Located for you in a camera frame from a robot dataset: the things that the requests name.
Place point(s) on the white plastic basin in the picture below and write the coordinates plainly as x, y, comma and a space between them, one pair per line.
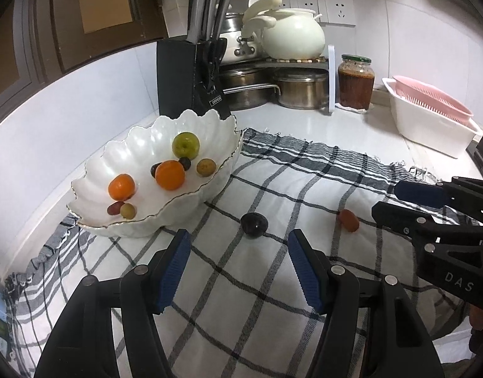
430, 134

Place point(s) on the person's right hand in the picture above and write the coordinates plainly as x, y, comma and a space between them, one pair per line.
479, 317

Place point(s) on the deep steel pot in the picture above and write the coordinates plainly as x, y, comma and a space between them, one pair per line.
302, 90

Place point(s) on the white ceramic pot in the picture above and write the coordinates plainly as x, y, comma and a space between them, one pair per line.
294, 35

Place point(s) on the white wall socket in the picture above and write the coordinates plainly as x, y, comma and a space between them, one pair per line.
310, 3
339, 11
287, 3

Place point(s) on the brown window frame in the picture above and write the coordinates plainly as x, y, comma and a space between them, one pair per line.
48, 27

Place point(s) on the pink plastic colander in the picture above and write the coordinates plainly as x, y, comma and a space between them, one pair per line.
434, 98

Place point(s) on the green plum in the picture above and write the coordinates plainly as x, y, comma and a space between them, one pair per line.
185, 145

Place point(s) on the black knife block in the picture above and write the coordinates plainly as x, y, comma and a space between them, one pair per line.
174, 78

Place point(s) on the black and white checked cloth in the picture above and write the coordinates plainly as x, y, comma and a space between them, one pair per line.
233, 283

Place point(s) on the glass jar of red sauce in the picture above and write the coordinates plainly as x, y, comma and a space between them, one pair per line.
355, 86

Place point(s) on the dark red small fruit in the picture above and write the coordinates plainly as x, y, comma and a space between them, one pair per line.
114, 207

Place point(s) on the red oval fruit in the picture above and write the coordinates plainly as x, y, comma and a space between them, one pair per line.
349, 219

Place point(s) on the orange tangerine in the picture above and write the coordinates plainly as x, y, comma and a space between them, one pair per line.
170, 175
122, 188

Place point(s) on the yellow-green small fruit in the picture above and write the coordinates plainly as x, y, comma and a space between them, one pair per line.
128, 210

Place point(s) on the wide steel pot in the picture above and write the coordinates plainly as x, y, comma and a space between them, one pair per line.
245, 90

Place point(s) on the small dark purple fruit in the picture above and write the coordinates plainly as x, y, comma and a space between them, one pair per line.
185, 163
154, 170

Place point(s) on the white ceramic ladle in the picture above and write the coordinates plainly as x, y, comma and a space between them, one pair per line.
257, 24
263, 8

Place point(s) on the yellow-brown small fruit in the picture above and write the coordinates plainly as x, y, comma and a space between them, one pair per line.
206, 166

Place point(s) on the wooden bead trivet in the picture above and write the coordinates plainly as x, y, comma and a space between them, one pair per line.
300, 60

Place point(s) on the white scalloped bowl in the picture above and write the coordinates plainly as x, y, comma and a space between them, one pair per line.
119, 153

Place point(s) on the large dark purple plum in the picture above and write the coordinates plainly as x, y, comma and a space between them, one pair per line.
254, 224

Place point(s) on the white kitchen shelf rack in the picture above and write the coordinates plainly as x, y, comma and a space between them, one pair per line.
331, 78

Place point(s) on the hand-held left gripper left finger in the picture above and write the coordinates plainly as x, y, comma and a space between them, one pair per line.
174, 271

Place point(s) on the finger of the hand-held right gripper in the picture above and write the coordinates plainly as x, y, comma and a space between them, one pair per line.
399, 216
418, 193

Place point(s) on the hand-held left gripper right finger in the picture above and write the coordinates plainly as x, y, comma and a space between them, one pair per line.
306, 271

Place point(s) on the tan cardboard sheet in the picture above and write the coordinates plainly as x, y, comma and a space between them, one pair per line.
105, 4

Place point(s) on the steel pot with lid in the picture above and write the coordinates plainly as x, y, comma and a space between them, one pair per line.
237, 39

